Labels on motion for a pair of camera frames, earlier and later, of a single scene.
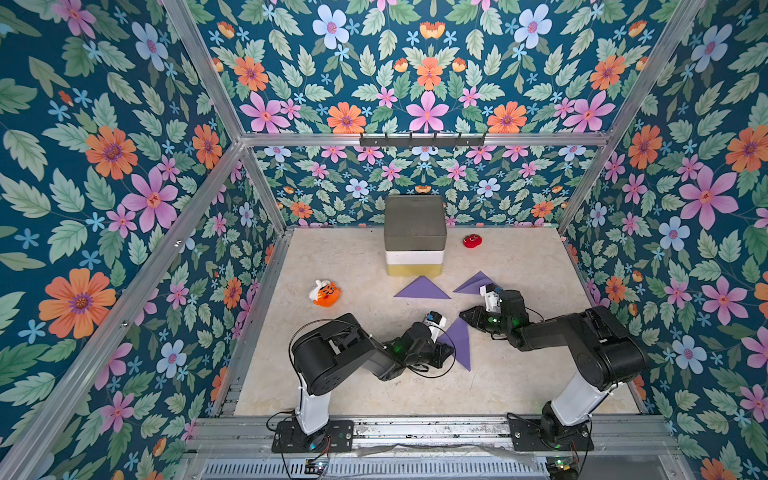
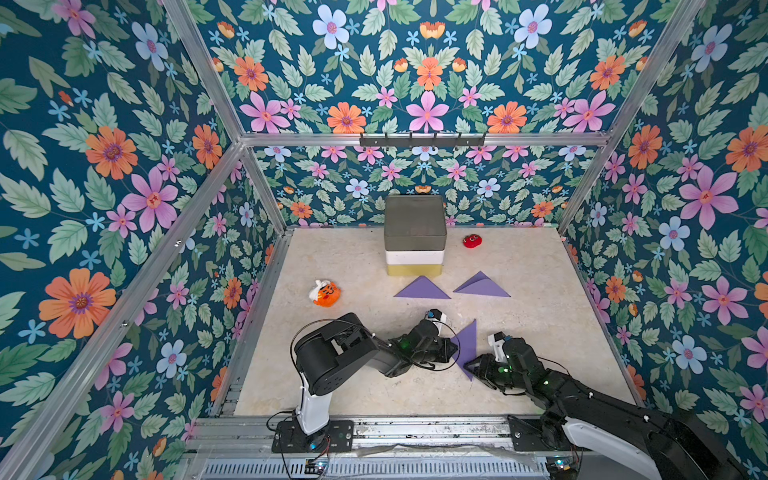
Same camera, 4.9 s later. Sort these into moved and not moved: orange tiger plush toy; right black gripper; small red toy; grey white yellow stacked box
Moved: right black gripper
Not moved: orange tiger plush toy; small red toy; grey white yellow stacked box
